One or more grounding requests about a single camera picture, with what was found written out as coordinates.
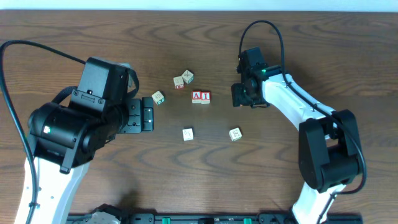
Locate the wooden block engraved zero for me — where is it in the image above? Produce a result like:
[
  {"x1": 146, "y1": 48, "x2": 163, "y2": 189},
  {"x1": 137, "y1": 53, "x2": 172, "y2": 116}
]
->
[{"x1": 152, "y1": 91, "x2": 165, "y2": 105}]

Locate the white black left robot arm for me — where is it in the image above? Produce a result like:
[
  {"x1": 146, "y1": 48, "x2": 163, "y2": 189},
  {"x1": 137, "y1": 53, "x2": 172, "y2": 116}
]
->
[{"x1": 27, "y1": 57, "x2": 154, "y2": 223}]

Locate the black left camera cable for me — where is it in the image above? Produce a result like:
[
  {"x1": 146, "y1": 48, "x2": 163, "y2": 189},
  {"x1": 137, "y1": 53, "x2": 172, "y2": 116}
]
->
[{"x1": 0, "y1": 39, "x2": 87, "y2": 224}]

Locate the white block blue engraving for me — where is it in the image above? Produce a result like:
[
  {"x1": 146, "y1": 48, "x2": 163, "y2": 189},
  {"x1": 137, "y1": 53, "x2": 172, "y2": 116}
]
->
[{"x1": 182, "y1": 128, "x2": 194, "y2": 141}]

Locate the wooden block green side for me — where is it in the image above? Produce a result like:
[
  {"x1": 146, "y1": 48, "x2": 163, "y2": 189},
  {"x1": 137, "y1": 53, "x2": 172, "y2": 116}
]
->
[{"x1": 229, "y1": 128, "x2": 243, "y2": 141}]

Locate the red letter A block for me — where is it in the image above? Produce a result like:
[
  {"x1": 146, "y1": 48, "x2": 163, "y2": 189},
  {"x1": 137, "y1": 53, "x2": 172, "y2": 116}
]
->
[{"x1": 192, "y1": 91, "x2": 201, "y2": 103}]

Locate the wooden block engraved five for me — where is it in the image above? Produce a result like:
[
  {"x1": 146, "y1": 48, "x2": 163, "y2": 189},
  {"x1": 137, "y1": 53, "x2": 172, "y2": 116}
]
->
[{"x1": 174, "y1": 76, "x2": 185, "y2": 89}]

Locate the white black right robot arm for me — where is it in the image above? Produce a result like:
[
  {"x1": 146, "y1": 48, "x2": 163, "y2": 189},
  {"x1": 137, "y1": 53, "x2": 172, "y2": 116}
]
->
[{"x1": 231, "y1": 65, "x2": 366, "y2": 223}]

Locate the wooden dragonfly picture block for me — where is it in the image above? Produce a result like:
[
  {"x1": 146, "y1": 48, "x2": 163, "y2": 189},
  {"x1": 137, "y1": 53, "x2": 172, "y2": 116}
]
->
[{"x1": 182, "y1": 70, "x2": 194, "y2": 84}]

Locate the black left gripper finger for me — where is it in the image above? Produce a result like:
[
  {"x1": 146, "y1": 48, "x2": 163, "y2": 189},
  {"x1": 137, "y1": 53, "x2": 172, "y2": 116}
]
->
[
  {"x1": 141, "y1": 113, "x2": 154, "y2": 132},
  {"x1": 142, "y1": 97, "x2": 154, "y2": 114}
]

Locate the black right camera cable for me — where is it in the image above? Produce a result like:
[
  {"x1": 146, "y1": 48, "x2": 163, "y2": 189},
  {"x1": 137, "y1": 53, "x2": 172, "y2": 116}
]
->
[{"x1": 238, "y1": 20, "x2": 368, "y2": 224}]

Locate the black camera cable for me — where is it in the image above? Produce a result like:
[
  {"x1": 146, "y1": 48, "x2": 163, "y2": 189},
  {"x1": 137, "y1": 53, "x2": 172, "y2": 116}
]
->
[
  {"x1": 0, "y1": 39, "x2": 87, "y2": 224},
  {"x1": 238, "y1": 20, "x2": 368, "y2": 224}
]

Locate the red letter I block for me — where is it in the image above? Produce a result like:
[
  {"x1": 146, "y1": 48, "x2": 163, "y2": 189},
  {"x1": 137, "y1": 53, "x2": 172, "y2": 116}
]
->
[{"x1": 201, "y1": 91, "x2": 211, "y2": 104}]

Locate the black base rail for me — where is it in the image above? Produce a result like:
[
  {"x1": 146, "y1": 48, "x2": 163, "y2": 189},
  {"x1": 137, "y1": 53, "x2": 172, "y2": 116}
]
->
[{"x1": 65, "y1": 212, "x2": 363, "y2": 224}]

